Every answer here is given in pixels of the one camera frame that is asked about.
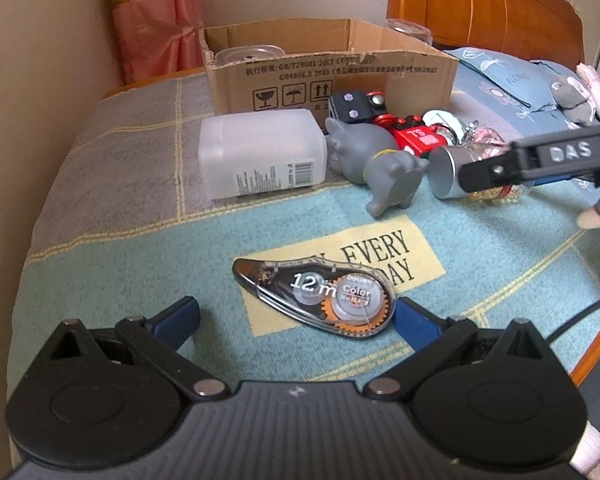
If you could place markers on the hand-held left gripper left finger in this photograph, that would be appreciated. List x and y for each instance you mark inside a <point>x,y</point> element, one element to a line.
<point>176,321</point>

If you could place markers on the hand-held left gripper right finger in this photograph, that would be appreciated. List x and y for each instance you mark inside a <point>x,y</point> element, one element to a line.
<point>416,322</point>

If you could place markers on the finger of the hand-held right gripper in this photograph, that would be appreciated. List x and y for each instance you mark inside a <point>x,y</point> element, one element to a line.
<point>485,172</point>

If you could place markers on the pink flower ornament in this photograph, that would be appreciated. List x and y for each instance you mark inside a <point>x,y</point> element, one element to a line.
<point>485,135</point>

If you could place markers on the mint egg-shaped container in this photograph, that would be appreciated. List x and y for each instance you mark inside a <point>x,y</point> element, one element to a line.
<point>437,119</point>

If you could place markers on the correction tape dispenser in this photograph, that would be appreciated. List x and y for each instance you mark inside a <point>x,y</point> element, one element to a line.
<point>325,295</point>

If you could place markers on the grey cat toy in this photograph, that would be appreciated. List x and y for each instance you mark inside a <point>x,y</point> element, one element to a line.
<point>365,152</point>

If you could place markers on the black toy block red studs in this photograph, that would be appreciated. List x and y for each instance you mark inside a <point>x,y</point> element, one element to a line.
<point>350,106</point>

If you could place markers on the cardboard box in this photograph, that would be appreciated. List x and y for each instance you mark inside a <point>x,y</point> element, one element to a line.
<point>330,75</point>

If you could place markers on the white plastic bottle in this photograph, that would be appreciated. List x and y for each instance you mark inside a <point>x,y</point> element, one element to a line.
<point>260,152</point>

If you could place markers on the grey plush toy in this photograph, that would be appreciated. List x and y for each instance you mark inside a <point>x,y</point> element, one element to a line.
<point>572,97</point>

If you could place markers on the blue floral quilt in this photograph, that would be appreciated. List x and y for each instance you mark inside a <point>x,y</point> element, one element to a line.
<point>485,110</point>

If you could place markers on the blue floral pillow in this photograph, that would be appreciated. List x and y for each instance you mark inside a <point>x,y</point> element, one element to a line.
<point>505,77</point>

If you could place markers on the red and black toy piece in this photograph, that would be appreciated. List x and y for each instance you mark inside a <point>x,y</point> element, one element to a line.
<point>397,122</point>

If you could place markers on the clear plastic container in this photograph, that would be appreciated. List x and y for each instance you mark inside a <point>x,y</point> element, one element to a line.
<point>410,30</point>
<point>250,55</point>

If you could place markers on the wooden headboard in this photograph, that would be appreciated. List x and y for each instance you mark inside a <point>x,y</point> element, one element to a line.
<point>480,5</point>

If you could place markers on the pink curtain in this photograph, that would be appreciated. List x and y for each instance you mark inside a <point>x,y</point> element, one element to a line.
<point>155,20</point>

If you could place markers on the wooden bed frame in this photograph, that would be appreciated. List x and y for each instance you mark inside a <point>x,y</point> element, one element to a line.
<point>597,350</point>

